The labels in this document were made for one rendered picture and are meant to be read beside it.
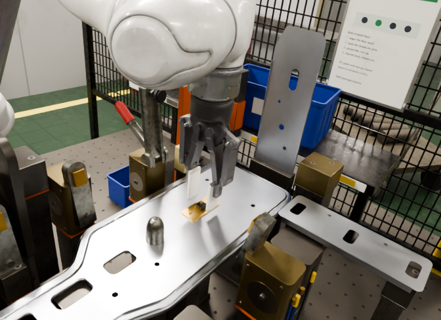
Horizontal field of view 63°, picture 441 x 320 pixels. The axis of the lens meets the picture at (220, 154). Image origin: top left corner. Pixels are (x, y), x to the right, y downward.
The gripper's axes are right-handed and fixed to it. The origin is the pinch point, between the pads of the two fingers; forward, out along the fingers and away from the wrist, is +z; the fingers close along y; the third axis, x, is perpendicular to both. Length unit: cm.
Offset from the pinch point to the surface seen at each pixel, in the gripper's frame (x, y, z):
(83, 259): -24.3, -4.4, 4.5
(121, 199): 11, -41, 31
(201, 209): -0.8, 0.8, 4.1
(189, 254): -10.9, 7.1, 4.8
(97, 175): 16, -62, 35
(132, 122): -0.3, -21.2, -7.1
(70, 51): 151, -306, 65
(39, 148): 62, -209, 104
